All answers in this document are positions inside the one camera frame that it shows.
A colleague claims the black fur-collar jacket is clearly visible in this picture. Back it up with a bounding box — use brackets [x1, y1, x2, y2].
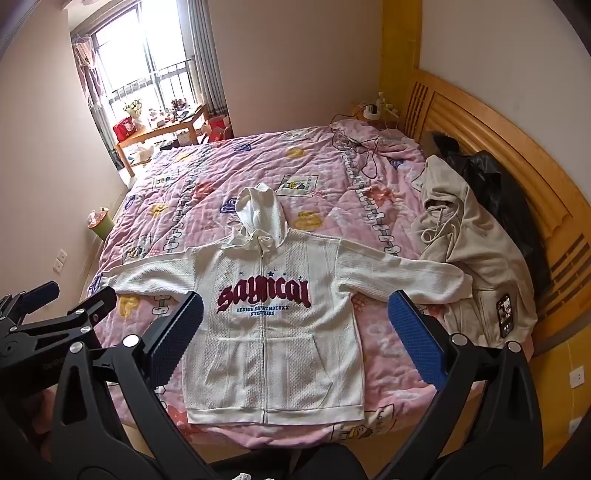
[431, 131, 552, 296]

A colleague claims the white knit zip hoodie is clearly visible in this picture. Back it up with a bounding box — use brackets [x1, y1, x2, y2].
[102, 182, 472, 426]

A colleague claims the green trash bin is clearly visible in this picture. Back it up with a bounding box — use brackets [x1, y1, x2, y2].
[88, 208, 115, 241]

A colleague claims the window with metal railing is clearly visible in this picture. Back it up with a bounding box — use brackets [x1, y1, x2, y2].
[71, 0, 208, 121]

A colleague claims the beige hoodie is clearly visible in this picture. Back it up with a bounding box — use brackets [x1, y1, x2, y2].
[410, 154, 539, 347]

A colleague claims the black cable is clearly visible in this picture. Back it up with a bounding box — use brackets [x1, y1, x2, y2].
[330, 104, 384, 178]

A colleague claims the grey curtain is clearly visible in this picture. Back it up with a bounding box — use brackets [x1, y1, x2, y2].
[187, 0, 229, 121]

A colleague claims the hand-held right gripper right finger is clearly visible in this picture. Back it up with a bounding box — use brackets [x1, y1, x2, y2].
[383, 290, 544, 480]

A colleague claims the black smartphone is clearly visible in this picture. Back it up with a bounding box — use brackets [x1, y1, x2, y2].
[496, 293, 516, 337]

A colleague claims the pink patterned curtain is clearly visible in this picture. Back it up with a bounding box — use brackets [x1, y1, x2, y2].
[73, 34, 105, 109]

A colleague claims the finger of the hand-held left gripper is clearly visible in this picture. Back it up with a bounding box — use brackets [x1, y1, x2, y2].
[0, 281, 61, 325]
[0, 285, 119, 357]

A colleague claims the white flower bouquet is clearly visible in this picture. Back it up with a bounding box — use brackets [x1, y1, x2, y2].
[124, 99, 145, 127]

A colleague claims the red cartoon bag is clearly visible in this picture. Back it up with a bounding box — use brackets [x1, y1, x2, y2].
[113, 117, 137, 141]

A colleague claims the clutter of cosmetic bottles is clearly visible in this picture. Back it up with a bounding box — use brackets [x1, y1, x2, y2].
[148, 98, 204, 123]

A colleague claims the pink printed blanket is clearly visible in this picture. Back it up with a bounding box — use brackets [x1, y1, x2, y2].
[82, 117, 462, 455]

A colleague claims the wooden side table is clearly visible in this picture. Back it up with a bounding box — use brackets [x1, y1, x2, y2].
[115, 104, 208, 176]

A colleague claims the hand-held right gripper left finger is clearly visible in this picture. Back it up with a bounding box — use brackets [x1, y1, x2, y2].
[48, 292, 218, 480]

